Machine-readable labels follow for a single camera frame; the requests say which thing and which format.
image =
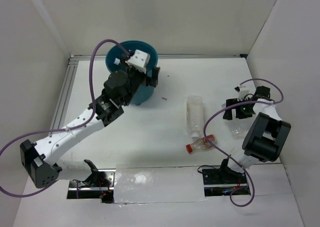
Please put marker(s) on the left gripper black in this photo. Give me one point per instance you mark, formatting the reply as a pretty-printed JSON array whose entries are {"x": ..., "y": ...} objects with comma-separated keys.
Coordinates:
[{"x": 150, "y": 81}]

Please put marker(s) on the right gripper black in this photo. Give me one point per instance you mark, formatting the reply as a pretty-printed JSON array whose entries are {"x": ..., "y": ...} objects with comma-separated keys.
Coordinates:
[{"x": 228, "y": 114}]

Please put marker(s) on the clear bottle front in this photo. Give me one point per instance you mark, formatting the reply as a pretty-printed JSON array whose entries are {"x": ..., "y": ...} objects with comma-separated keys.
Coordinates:
[{"x": 117, "y": 62}]

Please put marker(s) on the clear bottle white cap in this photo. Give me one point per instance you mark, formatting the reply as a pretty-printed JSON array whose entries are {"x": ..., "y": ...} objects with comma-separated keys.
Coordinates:
[{"x": 237, "y": 128}]

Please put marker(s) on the large clear square bottle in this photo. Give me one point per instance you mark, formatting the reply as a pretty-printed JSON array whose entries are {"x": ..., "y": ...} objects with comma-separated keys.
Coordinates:
[{"x": 195, "y": 116}]

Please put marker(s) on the red cap red label bottle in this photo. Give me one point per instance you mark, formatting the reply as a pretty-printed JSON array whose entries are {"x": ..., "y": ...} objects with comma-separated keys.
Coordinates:
[{"x": 199, "y": 144}]

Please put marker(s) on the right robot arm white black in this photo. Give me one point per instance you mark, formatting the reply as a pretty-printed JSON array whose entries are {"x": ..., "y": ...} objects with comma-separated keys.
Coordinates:
[{"x": 265, "y": 138}]

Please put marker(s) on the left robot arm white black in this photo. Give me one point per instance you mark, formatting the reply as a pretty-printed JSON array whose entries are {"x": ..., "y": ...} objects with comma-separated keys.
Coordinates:
[{"x": 40, "y": 158}]

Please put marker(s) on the teal plastic bin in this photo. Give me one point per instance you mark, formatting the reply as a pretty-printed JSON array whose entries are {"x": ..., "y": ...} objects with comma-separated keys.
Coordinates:
[{"x": 144, "y": 92}]

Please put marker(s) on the silver tape sheet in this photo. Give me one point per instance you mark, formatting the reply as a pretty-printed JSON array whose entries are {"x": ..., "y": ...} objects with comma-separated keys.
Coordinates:
[{"x": 158, "y": 185}]

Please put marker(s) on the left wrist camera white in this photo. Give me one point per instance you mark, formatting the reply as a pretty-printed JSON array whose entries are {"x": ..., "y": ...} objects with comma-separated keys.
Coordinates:
[{"x": 139, "y": 60}]

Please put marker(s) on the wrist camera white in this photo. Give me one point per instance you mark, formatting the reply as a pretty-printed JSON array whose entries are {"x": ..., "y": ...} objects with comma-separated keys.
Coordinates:
[
  {"x": 139, "y": 60},
  {"x": 243, "y": 92}
]

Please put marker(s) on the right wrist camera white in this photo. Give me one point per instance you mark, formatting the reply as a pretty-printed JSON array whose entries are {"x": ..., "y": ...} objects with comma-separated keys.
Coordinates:
[{"x": 243, "y": 92}]

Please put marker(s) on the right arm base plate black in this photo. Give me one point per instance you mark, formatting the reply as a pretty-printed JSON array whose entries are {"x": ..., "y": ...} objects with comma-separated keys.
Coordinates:
[{"x": 217, "y": 184}]

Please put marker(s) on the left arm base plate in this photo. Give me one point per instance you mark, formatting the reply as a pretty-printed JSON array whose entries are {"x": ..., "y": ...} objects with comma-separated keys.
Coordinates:
[{"x": 100, "y": 187}]

